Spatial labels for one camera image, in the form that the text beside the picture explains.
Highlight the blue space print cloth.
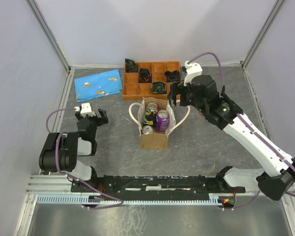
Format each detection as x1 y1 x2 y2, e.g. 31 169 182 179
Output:
74 69 122 102

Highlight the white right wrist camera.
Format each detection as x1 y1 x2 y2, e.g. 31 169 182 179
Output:
181 61 203 87

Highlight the dark rolled fabric middle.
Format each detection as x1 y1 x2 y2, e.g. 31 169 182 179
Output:
139 68 152 83

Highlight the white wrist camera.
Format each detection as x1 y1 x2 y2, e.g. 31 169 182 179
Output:
80 103 96 118
181 61 203 87

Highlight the aluminium frame post left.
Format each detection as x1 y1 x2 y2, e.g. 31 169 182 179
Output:
25 0 70 71

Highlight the purple soda can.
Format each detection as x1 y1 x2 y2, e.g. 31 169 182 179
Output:
156 110 170 132

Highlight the burlap canvas tote bag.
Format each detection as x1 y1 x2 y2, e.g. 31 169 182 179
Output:
128 97 191 150

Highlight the aluminium frame post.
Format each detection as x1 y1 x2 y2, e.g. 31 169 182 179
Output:
241 0 286 69
25 0 70 71

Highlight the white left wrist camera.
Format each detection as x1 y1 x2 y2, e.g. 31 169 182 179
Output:
80 103 96 118

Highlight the green glass bottle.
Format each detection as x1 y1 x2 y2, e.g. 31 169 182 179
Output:
142 108 155 128

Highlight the wooden compartment tray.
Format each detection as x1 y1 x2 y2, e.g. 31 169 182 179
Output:
122 59 181 101

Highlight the aluminium frame post right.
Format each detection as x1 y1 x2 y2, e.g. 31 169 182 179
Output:
241 0 286 69

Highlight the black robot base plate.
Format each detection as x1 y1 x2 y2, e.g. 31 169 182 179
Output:
70 174 246 201

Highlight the aluminium frame rail front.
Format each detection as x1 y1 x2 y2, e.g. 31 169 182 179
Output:
27 175 259 196

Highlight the red soda can rear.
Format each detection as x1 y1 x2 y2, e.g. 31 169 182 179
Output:
146 102 158 116

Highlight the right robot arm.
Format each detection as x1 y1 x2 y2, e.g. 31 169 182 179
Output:
168 75 295 201

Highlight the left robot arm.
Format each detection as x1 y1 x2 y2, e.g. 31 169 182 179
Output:
39 103 109 192

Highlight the dark rolled fabric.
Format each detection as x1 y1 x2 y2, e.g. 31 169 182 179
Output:
125 59 138 73
139 68 152 83
150 81 167 94
164 70 181 83

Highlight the dark rolled fabric top left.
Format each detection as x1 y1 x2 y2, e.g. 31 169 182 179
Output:
125 59 138 73

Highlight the dark rolled fabric right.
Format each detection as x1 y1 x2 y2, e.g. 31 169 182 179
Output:
164 70 181 83

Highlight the blue slotted cable duct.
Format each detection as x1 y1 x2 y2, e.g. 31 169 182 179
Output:
36 193 227 205

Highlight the dark rolled fabric bottom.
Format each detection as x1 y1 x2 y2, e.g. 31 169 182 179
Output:
150 81 167 94

